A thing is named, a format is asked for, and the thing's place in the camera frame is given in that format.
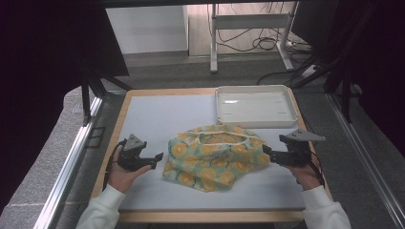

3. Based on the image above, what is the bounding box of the person's left hand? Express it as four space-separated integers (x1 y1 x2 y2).
106 148 153 195

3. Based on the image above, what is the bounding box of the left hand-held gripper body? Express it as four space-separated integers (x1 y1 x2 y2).
117 133 148 172

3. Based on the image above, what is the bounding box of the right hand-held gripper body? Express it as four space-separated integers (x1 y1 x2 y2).
278 128 327 169

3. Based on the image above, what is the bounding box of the person's right hand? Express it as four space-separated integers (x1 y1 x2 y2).
282 155 323 192

